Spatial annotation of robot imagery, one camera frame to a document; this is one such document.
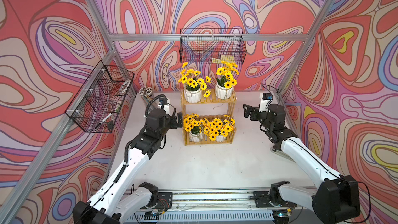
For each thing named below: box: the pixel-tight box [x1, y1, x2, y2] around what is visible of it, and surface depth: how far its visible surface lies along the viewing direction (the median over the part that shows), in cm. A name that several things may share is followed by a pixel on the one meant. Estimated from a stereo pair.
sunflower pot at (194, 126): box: [182, 113, 205, 143], surface depth 86 cm
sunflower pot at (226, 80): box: [215, 60, 240, 100], surface depth 72 cm
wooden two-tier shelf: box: [180, 88, 238, 146], surface depth 84 cm
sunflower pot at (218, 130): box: [203, 117, 236, 143], surface depth 83 cm
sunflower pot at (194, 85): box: [178, 62, 212, 104], surface depth 71 cm
